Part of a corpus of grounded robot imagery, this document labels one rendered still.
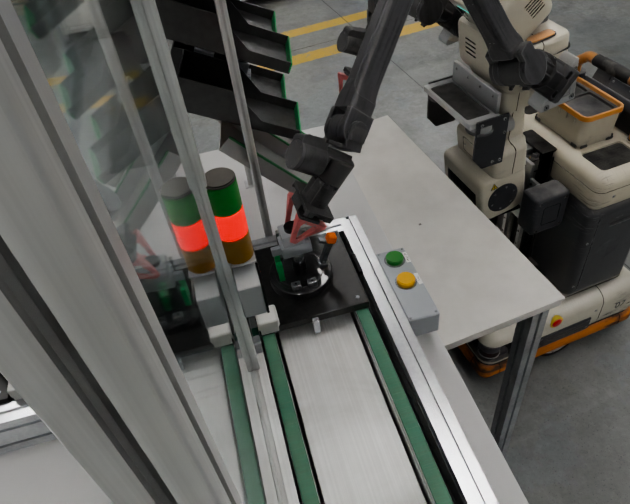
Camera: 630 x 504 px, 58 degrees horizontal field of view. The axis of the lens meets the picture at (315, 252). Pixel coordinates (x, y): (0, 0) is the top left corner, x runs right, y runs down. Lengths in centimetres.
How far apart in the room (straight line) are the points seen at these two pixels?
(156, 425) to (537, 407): 212
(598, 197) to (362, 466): 115
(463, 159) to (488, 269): 53
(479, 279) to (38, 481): 104
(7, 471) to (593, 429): 179
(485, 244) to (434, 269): 16
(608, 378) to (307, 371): 146
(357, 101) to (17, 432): 92
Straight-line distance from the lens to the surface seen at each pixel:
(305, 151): 103
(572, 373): 237
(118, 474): 19
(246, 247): 89
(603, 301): 229
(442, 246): 149
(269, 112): 135
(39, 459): 133
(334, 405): 113
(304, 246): 118
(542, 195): 185
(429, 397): 109
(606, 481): 219
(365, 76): 111
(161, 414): 16
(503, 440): 196
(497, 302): 138
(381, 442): 109
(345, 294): 123
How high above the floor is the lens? 189
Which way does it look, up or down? 44 degrees down
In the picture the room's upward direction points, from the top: 8 degrees counter-clockwise
